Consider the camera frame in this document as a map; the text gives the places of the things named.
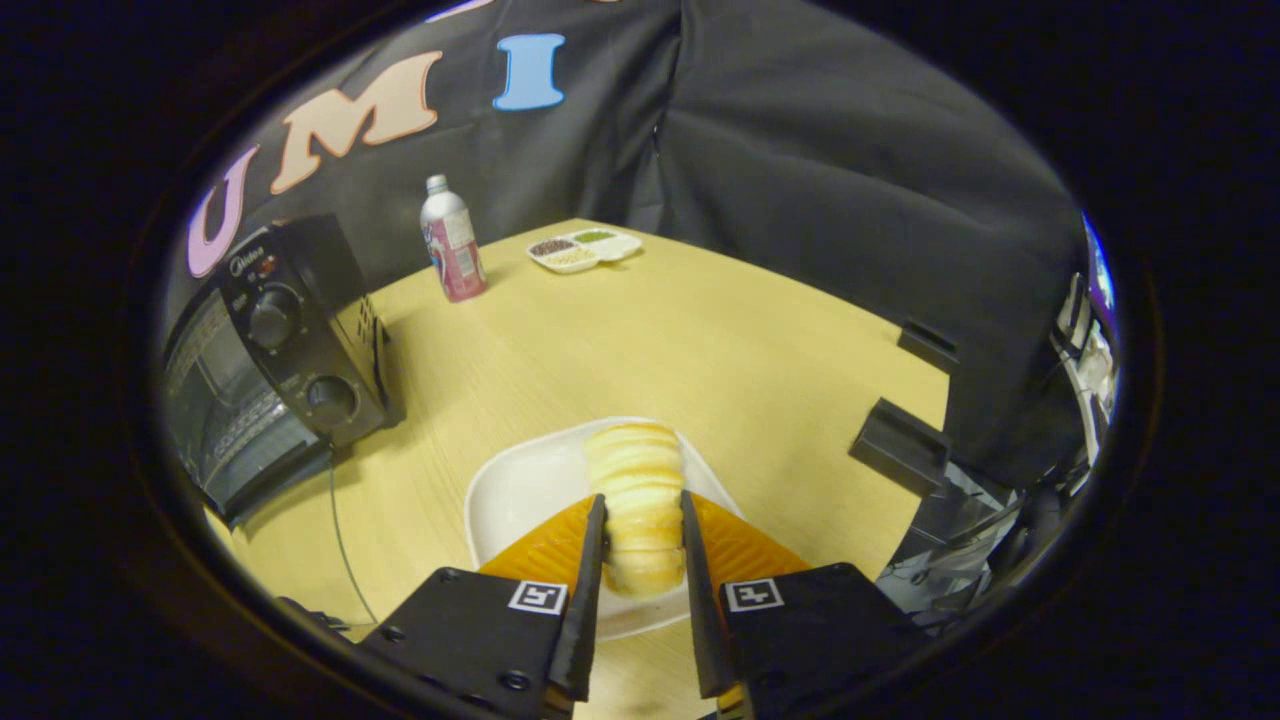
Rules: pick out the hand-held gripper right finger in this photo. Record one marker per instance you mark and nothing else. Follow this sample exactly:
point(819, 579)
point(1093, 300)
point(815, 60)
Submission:
point(700, 610)

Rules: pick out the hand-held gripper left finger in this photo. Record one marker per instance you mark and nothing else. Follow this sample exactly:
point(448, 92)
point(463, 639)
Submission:
point(590, 600)

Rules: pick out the yellow bread roll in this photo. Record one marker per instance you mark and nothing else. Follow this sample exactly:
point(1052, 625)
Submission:
point(640, 480)

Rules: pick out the black toaster oven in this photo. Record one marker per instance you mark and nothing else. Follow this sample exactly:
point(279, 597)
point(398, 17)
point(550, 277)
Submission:
point(290, 340)

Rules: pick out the white square plate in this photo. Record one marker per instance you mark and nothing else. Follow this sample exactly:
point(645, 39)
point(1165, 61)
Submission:
point(520, 490)

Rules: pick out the black table clamp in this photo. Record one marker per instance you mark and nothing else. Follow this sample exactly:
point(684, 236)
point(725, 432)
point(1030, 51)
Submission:
point(930, 345)
point(900, 445)

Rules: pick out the white divided snack tray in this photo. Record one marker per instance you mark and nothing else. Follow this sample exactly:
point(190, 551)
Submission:
point(580, 250)

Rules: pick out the pink label drink bottle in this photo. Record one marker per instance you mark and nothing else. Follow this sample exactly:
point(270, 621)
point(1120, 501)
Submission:
point(455, 250)

